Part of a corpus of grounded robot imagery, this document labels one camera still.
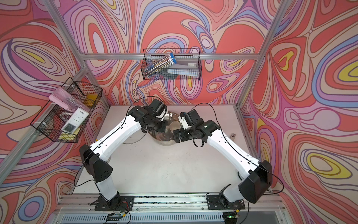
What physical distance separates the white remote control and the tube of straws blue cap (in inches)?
15.4

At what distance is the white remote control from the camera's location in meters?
0.69

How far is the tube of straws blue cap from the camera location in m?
0.80
